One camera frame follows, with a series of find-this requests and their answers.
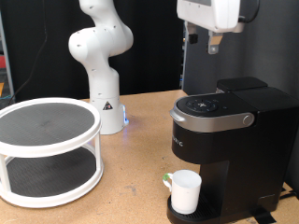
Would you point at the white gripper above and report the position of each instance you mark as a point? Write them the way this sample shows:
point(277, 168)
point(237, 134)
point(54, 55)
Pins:
point(211, 15)

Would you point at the black Keurig coffee machine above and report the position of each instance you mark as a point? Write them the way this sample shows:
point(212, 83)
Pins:
point(249, 149)

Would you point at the white mug with green mark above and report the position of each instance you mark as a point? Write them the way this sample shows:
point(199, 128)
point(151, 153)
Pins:
point(185, 191)

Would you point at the black curtain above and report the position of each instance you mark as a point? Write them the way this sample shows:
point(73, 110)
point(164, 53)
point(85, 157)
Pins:
point(155, 56)

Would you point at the clear water reservoir black lid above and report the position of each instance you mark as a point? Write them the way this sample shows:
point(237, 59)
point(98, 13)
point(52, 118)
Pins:
point(241, 83)

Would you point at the white two-tier turntable shelf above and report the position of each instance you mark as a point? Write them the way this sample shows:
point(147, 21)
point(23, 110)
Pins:
point(37, 124)

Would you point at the small red object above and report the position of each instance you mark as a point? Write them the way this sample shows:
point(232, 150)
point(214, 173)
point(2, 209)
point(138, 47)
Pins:
point(2, 61)

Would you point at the grey metal frame post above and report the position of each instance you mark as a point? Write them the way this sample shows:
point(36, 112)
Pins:
point(8, 71)

